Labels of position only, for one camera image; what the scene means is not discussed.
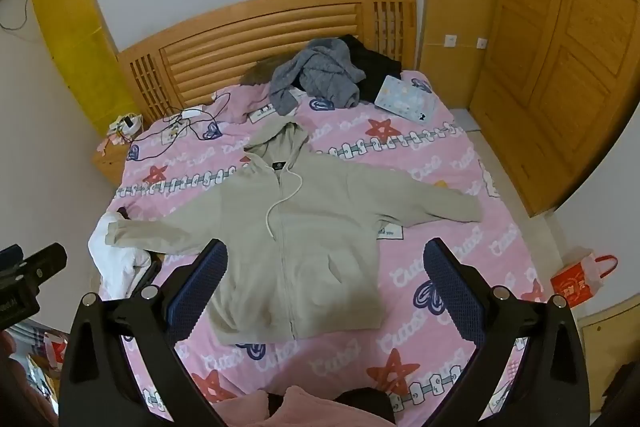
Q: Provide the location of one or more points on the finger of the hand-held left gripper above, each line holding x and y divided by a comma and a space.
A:
42, 261

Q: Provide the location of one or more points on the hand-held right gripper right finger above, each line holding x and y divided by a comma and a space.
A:
452, 292

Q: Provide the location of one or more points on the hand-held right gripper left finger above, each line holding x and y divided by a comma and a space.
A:
200, 289

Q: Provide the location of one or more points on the beige zip hoodie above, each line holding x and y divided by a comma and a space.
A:
310, 227

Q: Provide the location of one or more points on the red and white plastic bag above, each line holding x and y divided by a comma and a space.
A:
52, 352

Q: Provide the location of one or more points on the white garment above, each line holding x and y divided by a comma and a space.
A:
117, 262

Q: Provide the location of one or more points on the pink printed bedsheet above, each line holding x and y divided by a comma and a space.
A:
450, 217

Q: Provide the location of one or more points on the wooden nightstand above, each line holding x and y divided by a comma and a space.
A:
107, 162

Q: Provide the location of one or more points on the red paper gift bag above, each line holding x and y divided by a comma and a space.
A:
580, 279

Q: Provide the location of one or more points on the person's pink fleece clothing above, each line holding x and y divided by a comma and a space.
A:
300, 409

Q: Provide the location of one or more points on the white charger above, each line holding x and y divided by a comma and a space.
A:
192, 112

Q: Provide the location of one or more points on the laptop with light printed cover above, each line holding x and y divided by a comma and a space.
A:
407, 99

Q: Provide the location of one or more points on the black garment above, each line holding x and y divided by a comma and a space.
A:
372, 67

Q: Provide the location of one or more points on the grey knitted sweater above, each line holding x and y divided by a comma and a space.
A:
320, 74

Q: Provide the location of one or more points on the wooden slatted headboard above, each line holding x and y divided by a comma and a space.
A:
225, 42

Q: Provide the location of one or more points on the wooden wardrobe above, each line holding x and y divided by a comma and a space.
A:
565, 47

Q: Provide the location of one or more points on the yellow wall panel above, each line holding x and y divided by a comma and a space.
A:
75, 32

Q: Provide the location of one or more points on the white wall socket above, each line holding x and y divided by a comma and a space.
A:
451, 40
481, 43

